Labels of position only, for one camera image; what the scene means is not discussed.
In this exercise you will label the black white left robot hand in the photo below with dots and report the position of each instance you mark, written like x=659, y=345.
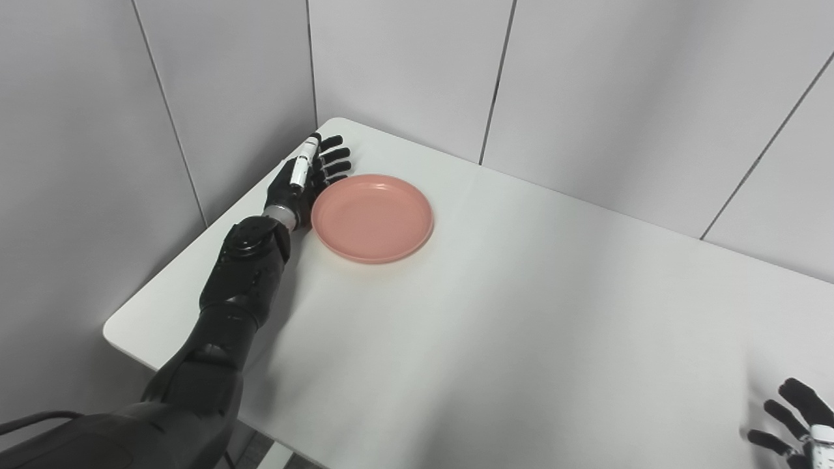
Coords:
x=290, y=195

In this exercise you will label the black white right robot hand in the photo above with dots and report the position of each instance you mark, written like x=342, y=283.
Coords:
x=808, y=430

